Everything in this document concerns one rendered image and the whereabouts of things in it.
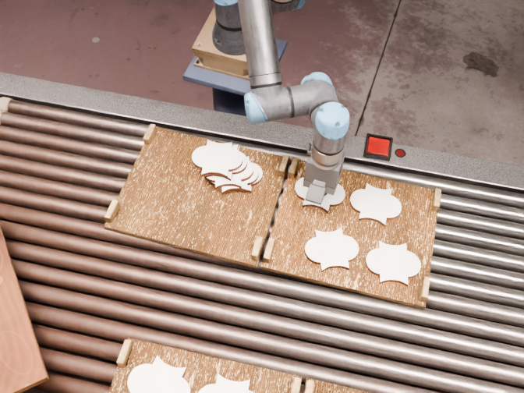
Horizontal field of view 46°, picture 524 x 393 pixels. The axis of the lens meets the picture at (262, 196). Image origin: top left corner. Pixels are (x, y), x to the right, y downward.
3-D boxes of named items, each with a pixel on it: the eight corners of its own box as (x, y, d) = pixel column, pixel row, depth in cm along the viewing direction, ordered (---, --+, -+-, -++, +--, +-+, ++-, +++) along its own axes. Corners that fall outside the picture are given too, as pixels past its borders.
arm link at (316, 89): (286, 73, 147) (295, 107, 141) (331, 66, 148) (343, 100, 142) (285, 96, 153) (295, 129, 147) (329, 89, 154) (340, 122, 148)
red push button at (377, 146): (368, 139, 178) (369, 136, 176) (388, 143, 177) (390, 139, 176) (366, 155, 174) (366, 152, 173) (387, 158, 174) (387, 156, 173)
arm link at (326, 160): (339, 159, 144) (306, 150, 145) (337, 171, 148) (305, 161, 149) (348, 136, 148) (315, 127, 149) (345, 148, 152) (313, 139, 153)
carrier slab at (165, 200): (153, 129, 177) (152, 125, 176) (290, 161, 172) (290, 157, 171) (104, 229, 159) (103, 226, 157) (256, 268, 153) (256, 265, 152)
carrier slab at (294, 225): (292, 161, 172) (293, 157, 171) (438, 194, 167) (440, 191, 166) (260, 269, 153) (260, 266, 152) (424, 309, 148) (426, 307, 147)
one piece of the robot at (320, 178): (298, 168, 145) (293, 205, 158) (334, 179, 143) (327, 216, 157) (313, 132, 151) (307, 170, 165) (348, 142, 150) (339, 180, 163)
